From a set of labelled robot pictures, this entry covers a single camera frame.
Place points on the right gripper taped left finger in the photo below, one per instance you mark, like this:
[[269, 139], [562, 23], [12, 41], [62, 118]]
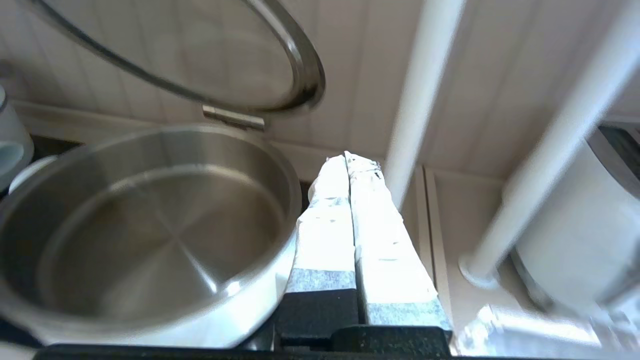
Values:
[[322, 260]]

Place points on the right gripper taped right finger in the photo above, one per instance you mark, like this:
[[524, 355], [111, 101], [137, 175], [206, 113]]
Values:
[[395, 270]]

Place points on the glass lid with white rim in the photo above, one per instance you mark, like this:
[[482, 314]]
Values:
[[300, 75]]

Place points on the white round cooking pot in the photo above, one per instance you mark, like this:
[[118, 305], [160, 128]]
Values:
[[150, 240], [12, 140]]

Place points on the clear acrylic sign holder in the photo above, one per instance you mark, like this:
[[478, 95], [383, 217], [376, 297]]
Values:
[[525, 330]]

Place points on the white slanted pole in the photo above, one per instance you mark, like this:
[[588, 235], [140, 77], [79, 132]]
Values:
[[420, 100], [565, 130]]

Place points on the white countertop appliance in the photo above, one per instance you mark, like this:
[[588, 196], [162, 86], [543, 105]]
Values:
[[585, 235]]

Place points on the wide black induction cooktop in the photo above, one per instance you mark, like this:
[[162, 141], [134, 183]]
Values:
[[50, 146]]

